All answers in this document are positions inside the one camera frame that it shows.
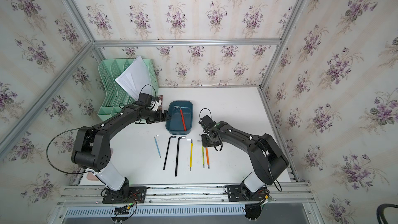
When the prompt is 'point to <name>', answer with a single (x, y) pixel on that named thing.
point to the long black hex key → (175, 174)
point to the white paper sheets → (136, 79)
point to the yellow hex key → (191, 152)
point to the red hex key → (183, 120)
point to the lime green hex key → (203, 156)
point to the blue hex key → (156, 143)
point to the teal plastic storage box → (174, 126)
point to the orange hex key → (208, 157)
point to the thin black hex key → (168, 148)
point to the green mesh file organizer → (112, 97)
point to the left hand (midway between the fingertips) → (166, 118)
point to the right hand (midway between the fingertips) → (208, 143)
